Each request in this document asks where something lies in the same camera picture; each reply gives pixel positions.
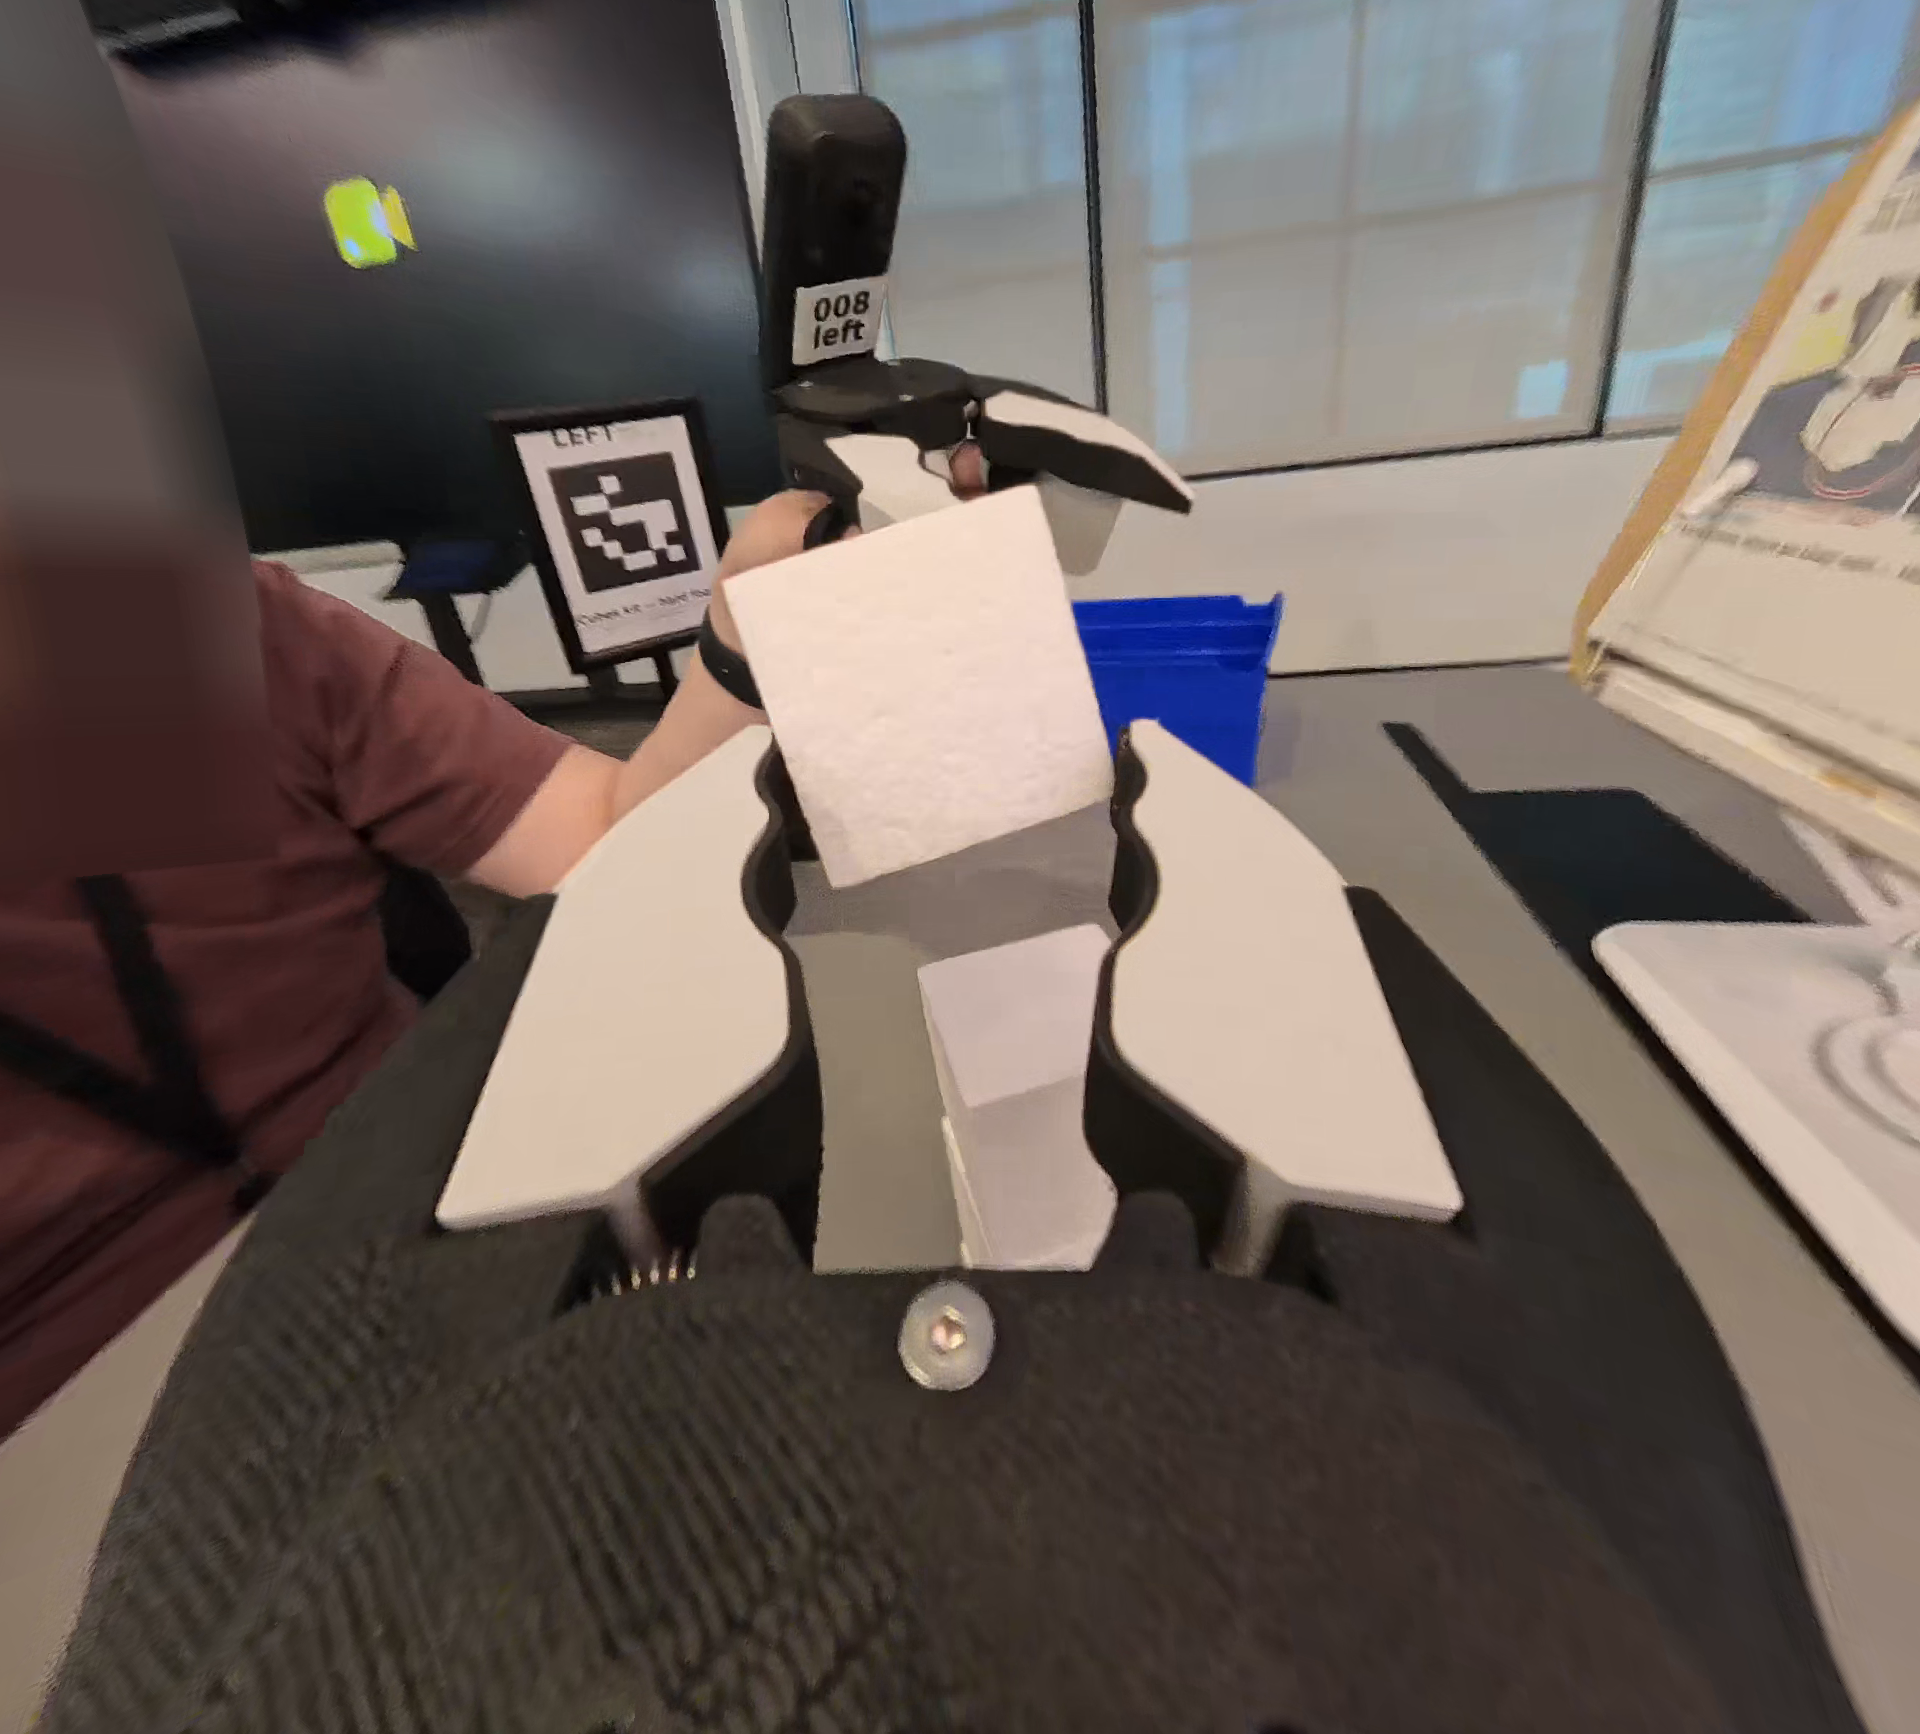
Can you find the person in maroon shirt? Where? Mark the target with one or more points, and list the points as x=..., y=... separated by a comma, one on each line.
x=345, y=775

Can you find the black chair backrest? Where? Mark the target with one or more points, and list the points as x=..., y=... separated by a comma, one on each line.
x=428, y=932

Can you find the blue plastic bin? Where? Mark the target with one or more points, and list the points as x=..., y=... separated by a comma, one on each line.
x=1184, y=685

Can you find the black sign easel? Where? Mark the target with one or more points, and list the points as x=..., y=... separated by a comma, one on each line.
x=661, y=677

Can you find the white foam cube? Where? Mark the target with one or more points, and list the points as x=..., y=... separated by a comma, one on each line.
x=1005, y=1014
x=1035, y=1194
x=914, y=685

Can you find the framed marker sign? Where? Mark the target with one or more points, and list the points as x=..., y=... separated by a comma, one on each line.
x=622, y=519

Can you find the black television screen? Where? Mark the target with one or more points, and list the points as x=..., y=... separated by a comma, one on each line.
x=524, y=188

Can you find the wooden board document stand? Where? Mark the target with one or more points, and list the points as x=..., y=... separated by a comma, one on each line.
x=1724, y=1044

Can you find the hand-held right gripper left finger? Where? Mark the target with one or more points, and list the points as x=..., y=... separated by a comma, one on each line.
x=631, y=1014

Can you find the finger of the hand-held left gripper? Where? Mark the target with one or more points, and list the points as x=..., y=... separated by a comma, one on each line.
x=900, y=483
x=1081, y=445

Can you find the person's left forearm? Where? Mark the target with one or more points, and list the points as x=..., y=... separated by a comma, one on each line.
x=661, y=759

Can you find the person's left hand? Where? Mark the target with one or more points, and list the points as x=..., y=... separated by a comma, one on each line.
x=764, y=535

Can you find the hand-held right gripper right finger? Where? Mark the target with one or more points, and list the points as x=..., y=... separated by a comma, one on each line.
x=1274, y=1014

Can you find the dark blue stand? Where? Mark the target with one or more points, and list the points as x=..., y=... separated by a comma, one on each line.
x=451, y=573

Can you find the printed instruction sheet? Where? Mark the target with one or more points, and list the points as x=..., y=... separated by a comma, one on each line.
x=1800, y=535

